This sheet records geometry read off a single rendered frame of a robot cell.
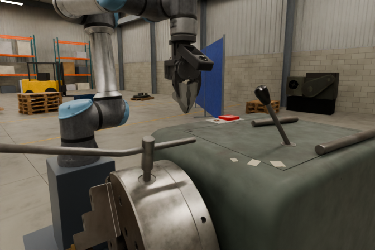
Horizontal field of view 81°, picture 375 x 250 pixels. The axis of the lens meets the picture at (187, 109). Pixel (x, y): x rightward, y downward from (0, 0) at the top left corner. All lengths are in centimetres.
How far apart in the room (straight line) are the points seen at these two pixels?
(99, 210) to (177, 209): 17
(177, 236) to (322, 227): 29
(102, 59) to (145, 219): 71
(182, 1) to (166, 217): 49
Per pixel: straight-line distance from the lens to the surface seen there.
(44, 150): 36
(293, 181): 42
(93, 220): 51
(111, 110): 93
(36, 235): 126
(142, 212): 39
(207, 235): 43
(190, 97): 62
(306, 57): 1070
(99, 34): 99
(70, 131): 89
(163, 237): 39
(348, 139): 66
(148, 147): 39
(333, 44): 1057
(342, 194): 58
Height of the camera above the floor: 143
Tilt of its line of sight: 9 degrees down
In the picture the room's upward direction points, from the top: straight up
